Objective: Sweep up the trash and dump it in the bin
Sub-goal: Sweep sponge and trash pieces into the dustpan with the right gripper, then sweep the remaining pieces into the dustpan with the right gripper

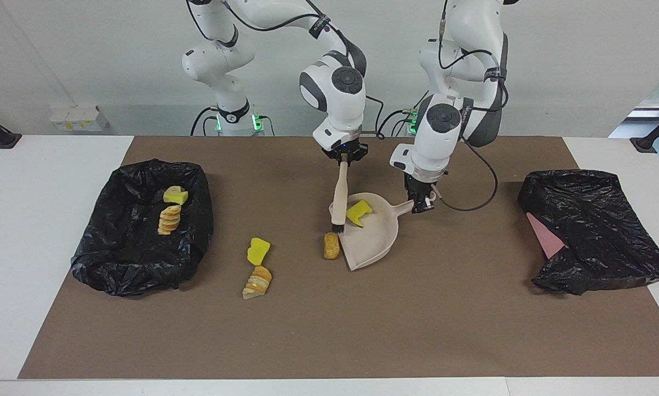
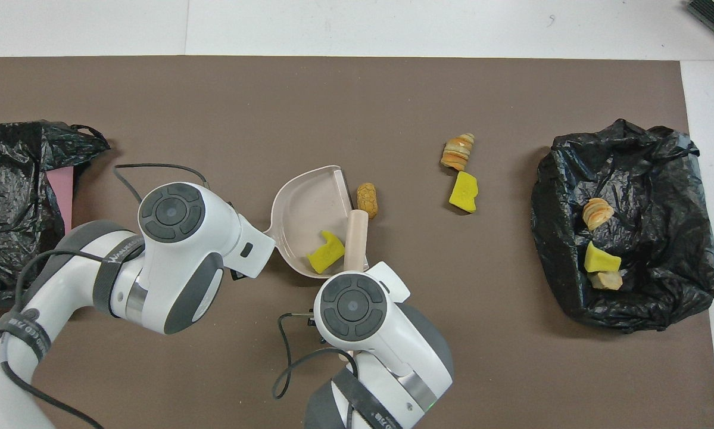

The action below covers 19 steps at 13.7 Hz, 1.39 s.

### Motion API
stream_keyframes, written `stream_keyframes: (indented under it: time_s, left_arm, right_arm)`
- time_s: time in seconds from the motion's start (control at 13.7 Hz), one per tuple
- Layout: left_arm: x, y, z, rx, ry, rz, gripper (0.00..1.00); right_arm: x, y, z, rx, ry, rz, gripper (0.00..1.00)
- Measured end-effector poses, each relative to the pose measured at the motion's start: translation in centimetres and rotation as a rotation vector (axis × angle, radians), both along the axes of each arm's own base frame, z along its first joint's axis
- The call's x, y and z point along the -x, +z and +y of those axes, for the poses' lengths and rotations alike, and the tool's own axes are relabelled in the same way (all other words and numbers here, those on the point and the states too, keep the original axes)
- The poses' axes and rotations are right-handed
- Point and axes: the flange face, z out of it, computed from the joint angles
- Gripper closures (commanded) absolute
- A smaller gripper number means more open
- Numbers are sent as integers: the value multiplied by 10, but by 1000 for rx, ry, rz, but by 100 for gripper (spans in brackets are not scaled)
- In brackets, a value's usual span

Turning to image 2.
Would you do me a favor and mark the brown toy bread roll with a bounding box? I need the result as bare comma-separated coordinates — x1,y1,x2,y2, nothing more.
357,183,379,219

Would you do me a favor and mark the beige hand brush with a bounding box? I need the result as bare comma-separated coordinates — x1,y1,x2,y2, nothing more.
343,210,369,272

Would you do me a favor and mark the notched yellow sponge piece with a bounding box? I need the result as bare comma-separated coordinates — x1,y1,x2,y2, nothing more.
307,231,346,275

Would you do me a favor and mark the beige plastic dustpan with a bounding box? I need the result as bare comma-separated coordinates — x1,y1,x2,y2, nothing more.
264,165,370,279

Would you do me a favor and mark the yellow sponge chunk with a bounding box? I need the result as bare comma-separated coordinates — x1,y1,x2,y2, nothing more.
449,172,479,213

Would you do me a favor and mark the orange striped toy croissant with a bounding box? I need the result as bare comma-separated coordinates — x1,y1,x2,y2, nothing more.
441,133,475,172

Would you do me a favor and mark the pale toy croissant piece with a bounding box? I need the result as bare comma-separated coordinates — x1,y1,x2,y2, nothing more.
589,271,623,291
582,198,615,231

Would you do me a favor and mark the yellow sponge wedge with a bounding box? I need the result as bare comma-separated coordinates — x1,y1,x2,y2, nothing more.
584,241,622,273

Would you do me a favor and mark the pink plastic bin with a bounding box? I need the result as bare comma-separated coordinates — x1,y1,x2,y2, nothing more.
47,166,74,233

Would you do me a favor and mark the right black trash bag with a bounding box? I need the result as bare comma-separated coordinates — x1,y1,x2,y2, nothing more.
531,119,714,333

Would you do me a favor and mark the black trash bag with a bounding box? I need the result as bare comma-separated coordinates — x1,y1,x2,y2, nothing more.
531,119,714,333
0,120,111,301

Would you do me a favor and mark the brown table mat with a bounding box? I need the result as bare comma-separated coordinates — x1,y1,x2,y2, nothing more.
0,55,714,429

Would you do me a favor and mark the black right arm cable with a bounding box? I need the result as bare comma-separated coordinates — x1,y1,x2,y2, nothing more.
272,312,357,400

